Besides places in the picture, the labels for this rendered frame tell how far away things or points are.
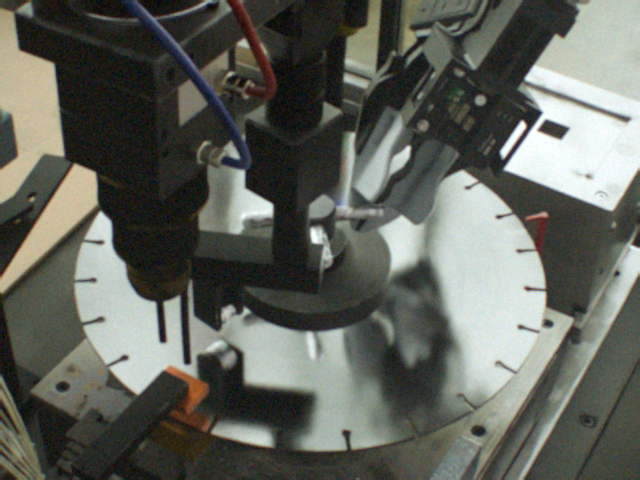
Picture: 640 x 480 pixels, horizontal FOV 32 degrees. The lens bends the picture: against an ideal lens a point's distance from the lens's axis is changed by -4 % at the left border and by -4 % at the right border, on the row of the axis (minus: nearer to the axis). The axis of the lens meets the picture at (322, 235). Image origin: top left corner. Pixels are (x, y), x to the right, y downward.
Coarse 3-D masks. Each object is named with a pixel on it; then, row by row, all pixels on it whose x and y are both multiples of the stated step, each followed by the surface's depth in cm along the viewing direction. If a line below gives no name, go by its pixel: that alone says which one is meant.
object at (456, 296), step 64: (448, 192) 86; (448, 256) 81; (512, 256) 81; (128, 320) 74; (192, 320) 75; (256, 320) 75; (384, 320) 75; (448, 320) 76; (512, 320) 76; (128, 384) 70; (256, 384) 71; (320, 384) 71; (384, 384) 71; (448, 384) 71; (320, 448) 67
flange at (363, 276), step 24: (336, 240) 78; (360, 240) 80; (384, 240) 80; (336, 264) 77; (360, 264) 78; (384, 264) 78; (336, 288) 76; (360, 288) 76; (384, 288) 77; (288, 312) 75; (312, 312) 74; (336, 312) 75
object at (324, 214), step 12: (312, 204) 76; (324, 204) 76; (372, 204) 77; (252, 216) 75; (264, 216) 75; (312, 216) 75; (324, 216) 75; (336, 216) 76; (348, 216) 76; (360, 216) 76; (372, 216) 77; (312, 228) 75; (324, 228) 75; (312, 240) 74; (324, 240) 74; (324, 264) 73
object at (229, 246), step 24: (288, 216) 65; (216, 240) 69; (240, 240) 69; (264, 240) 69; (288, 240) 66; (192, 264) 68; (216, 264) 68; (240, 264) 68; (264, 264) 68; (288, 264) 68; (312, 264) 68; (192, 288) 71; (216, 288) 69; (240, 288) 71; (264, 288) 69; (288, 288) 69; (312, 288) 68; (216, 312) 70; (240, 312) 72
